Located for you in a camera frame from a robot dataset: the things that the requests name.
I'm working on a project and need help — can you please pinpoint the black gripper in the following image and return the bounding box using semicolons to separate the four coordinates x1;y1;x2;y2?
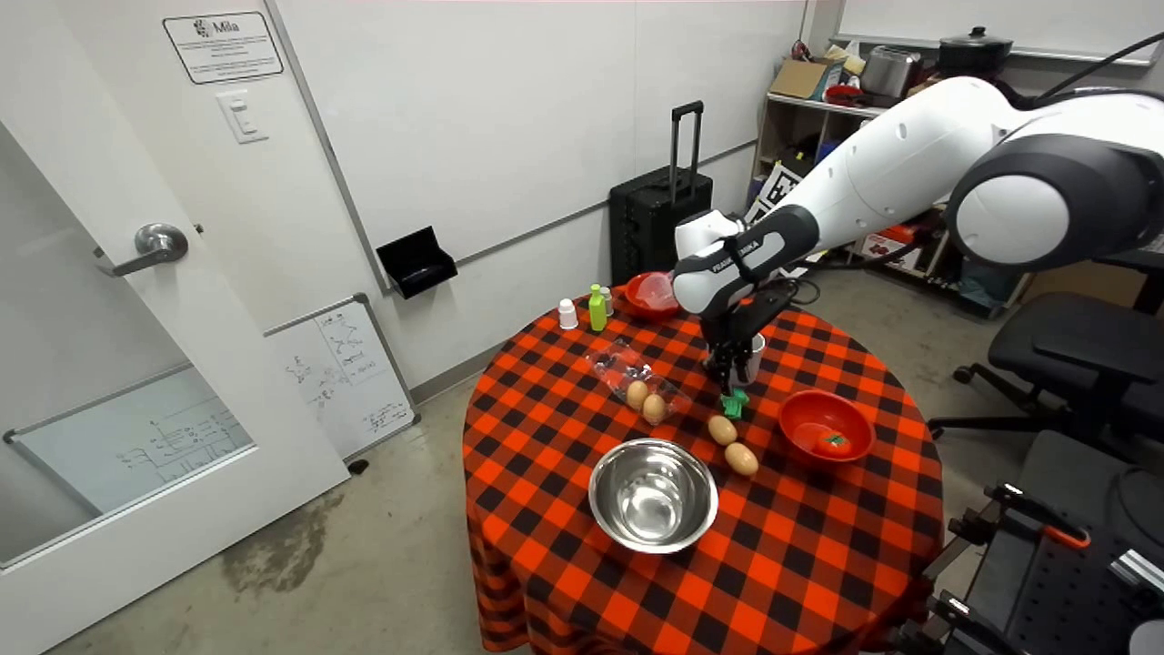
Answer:
704;282;798;393

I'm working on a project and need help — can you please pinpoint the green toy broccoli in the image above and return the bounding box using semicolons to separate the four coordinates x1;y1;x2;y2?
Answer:
719;388;750;417

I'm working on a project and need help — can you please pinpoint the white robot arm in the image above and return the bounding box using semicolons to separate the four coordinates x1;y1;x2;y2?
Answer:
671;77;1164;388

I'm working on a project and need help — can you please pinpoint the red bowl with plastic wrap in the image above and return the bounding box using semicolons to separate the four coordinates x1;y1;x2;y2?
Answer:
618;272;682;321

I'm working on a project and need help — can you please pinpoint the stainless steel mixing bowl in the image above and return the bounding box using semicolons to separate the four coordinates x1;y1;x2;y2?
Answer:
588;438;719;557

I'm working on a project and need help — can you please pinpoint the white ceramic mug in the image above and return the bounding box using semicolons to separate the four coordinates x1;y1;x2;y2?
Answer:
745;332;767;375

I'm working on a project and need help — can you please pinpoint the tan toy potato upper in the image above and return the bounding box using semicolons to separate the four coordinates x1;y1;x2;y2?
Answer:
706;413;739;447

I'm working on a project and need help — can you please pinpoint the tan toy potato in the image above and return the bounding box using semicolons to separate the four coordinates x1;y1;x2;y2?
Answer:
706;413;739;447
725;445;762;478

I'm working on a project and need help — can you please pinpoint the tan toy potato lower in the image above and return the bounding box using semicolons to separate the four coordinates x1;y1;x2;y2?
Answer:
725;445;762;478

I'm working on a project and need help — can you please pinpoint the clear plastic bag with potatoes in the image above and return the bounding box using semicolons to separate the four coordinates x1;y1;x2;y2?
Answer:
588;341;690;426

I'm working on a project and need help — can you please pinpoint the orange toy tomato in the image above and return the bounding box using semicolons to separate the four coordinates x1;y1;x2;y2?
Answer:
819;434;848;455

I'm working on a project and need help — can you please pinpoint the small white bottle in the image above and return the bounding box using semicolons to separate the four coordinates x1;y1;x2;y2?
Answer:
556;298;579;332

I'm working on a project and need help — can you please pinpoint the black rolling suitcase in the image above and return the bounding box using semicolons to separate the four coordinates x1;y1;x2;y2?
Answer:
607;103;715;282

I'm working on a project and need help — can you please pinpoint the red black checkered tablecloth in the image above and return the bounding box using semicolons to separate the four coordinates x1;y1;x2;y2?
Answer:
464;308;943;655

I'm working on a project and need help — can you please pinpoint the fiducial marker board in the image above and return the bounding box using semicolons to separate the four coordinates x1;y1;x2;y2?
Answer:
741;164;801;229

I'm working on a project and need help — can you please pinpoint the wooden storage shelf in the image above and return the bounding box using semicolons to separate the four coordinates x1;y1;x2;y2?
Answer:
750;27;1026;313

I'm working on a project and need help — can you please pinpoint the black office chair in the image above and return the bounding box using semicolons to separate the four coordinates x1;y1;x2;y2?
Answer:
929;251;1164;460

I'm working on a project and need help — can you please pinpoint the black equipment cart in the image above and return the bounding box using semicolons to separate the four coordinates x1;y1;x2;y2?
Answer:
890;434;1164;655

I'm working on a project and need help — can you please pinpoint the small whiteboard on floor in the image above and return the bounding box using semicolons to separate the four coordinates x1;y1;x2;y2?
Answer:
271;296;416;460

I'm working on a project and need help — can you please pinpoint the white door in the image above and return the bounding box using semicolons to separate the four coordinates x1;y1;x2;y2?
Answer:
0;0;346;655

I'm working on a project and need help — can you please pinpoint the black wall holder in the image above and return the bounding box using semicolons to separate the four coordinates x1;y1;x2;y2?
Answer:
380;229;458;298

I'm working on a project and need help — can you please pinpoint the white light switch plate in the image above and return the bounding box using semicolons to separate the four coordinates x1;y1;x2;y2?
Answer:
220;91;266;147

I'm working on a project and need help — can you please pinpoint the silver door handle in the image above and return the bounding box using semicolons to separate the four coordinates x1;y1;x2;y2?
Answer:
96;225;191;276

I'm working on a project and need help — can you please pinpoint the white wall notice sign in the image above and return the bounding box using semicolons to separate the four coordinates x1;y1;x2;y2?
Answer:
163;10;283;82

